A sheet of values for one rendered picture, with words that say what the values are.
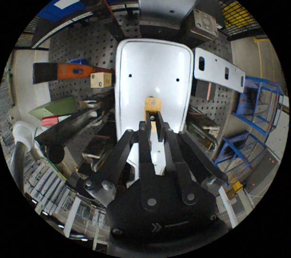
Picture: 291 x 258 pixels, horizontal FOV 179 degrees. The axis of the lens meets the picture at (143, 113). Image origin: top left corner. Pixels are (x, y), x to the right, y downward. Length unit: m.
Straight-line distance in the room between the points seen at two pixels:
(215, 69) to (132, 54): 0.26
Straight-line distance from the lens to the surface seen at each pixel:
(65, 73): 0.18
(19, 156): 0.71
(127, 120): 0.29
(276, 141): 8.06
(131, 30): 0.65
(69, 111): 0.71
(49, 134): 0.16
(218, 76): 0.36
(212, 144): 0.27
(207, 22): 0.31
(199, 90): 0.33
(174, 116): 0.29
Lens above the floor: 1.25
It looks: 69 degrees down
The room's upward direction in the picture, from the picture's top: 178 degrees counter-clockwise
